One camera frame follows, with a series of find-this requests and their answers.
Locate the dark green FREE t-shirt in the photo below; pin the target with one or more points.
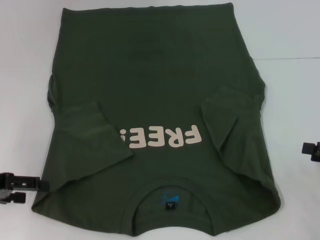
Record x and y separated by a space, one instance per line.
155 82

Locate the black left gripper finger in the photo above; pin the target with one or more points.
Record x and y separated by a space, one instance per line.
22 183
17 198

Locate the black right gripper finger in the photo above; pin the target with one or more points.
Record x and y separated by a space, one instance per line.
308 148
316 155

